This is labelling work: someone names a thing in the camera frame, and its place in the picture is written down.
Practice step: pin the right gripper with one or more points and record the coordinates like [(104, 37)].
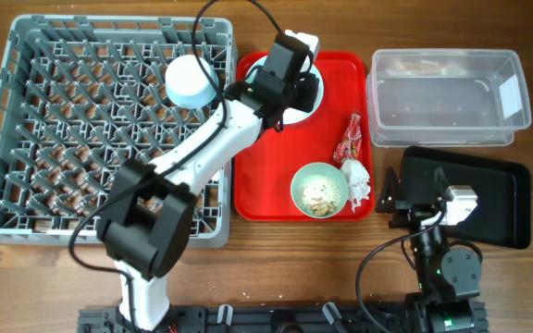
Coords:
[(412, 214)]

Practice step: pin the large light blue plate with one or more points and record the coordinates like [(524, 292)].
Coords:
[(293, 115)]

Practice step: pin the red snack wrapper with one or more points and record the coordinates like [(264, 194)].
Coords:
[(350, 145)]

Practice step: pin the small light blue bowl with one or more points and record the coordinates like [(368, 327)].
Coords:
[(186, 84)]

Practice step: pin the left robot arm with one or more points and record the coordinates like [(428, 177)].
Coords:
[(146, 223)]

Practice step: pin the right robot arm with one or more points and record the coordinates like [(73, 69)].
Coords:
[(448, 272)]

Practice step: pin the grey dishwasher rack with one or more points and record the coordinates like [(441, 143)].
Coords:
[(79, 96)]

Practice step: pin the crumpled white napkin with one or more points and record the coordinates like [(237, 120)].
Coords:
[(357, 178)]

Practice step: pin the red plastic tray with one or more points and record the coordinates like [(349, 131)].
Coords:
[(262, 173)]

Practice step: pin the black plastic tray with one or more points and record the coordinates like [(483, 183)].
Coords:
[(503, 213)]

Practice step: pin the green bowl with food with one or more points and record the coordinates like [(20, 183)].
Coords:
[(319, 190)]

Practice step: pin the clear plastic bin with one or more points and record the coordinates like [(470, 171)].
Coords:
[(446, 97)]

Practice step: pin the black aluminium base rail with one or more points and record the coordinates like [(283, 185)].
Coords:
[(329, 317)]

